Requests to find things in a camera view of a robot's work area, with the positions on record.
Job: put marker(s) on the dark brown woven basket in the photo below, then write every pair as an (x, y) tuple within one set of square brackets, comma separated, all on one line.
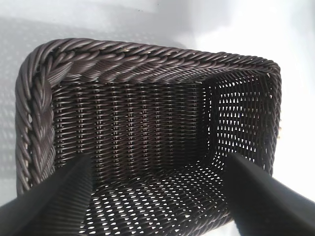
[(137, 123)]

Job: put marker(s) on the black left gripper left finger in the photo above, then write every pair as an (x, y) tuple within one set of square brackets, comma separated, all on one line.
[(54, 204)]

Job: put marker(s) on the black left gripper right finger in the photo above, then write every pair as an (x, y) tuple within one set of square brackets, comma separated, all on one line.
[(265, 196)]

